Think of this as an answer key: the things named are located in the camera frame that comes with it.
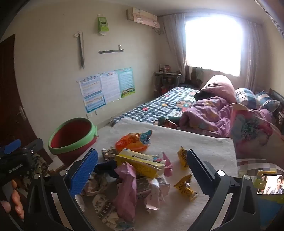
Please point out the person's left hand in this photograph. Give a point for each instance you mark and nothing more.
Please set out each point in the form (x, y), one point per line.
(17, 200)

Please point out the pink pillow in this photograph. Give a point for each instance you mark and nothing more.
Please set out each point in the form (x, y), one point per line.
(218, 87)

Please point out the crumpled patterned paper wrapper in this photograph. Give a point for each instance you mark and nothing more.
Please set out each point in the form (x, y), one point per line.
(99, 183)

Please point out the blue plaid pillow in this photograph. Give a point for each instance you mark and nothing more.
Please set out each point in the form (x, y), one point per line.
(267, 101)
(246, 97)

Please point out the green wall box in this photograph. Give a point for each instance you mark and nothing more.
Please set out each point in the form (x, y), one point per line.
(103, 24)

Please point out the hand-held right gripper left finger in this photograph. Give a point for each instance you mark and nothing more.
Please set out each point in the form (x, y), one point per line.
(84, 172)

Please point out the smartphone with lit screen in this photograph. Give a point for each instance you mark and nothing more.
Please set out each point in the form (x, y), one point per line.
(271, 184)

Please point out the checked cloth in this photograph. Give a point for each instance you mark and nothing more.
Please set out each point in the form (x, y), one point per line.
(253, 165)

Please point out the pink floral blanket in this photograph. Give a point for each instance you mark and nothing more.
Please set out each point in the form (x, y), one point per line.
(250, 131)

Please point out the leaf pattern chair cushion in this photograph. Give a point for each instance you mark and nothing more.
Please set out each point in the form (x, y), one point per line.
(38, 165)

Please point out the dark bed headboard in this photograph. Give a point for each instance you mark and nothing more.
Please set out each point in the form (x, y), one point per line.
(278, 97)

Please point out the metal wall rail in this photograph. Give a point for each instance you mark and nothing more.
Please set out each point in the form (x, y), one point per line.
(111, 50)

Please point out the blue and yellow snack packet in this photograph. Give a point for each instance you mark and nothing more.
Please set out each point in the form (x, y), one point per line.
(106, 166)

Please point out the white light blue wrapper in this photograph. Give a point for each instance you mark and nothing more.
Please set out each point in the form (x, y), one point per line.
(106, 208)

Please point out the blue green cartoon poster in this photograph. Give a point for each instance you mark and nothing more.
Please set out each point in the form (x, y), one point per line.
(126, 82)

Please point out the white and blue packet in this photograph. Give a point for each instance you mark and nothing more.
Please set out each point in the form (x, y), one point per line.
(153, 191)

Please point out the bright window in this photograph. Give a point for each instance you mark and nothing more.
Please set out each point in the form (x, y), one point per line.
(213, 42)

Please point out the green red toy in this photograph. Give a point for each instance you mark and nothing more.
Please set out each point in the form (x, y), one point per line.
(167, 122)

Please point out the purple quilt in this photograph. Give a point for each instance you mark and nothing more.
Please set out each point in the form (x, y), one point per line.
(206, 115)

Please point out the small pink wrapper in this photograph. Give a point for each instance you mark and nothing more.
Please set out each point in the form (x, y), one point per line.
(167, 165)

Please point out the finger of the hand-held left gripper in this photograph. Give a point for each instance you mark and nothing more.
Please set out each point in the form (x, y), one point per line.
(33, 144)
(11, 147)

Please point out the orange snack bag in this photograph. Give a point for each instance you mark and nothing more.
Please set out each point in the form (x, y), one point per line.
(131, 144)

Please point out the brown silver snack wrapper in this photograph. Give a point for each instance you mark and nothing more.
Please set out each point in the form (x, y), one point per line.
(108, 154)

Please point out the cluster of small bottles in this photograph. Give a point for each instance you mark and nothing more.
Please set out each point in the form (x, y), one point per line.
(165, 68)

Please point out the small yellow black packet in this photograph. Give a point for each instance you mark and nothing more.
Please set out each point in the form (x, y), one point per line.
(184, 187)
(182, 156)

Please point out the yellow white carton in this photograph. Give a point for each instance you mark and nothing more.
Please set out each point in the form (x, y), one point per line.
(137, 163)

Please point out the yellow green phone stand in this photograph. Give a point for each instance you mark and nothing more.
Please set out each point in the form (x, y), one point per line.
(258, 184)

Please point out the grey curtain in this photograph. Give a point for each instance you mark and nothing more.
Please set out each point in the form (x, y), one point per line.
(175, 40)
(253, 55)

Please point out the blue yellow chart poster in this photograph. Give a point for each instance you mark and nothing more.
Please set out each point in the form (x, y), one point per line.
(92, 93)

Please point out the red bucket with green rim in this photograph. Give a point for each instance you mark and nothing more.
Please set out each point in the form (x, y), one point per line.
(66, 137)

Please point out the large pink wrapper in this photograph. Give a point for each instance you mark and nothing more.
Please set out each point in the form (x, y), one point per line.
(126, 193)

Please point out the blue plaid bed sheet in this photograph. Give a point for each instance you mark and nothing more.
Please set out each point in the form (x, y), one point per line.
(155, 104)

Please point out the white chart poster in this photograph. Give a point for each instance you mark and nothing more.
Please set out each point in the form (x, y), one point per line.
(109, 86)

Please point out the blue board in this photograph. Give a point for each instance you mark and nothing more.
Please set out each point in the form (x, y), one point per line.
(273, 211)

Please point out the air conditioner with pink cover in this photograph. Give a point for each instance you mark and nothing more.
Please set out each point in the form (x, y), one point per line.
(144, 17)

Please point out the hanging metal bracket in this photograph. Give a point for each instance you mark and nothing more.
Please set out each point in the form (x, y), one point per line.
(81, 48)

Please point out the white table mat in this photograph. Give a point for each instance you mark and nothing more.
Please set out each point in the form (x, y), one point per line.
(199, 137)

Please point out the dark side table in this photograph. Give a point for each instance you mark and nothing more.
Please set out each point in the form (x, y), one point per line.
(167, 76)

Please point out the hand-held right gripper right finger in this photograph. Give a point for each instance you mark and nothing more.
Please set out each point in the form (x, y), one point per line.
(198, 165)

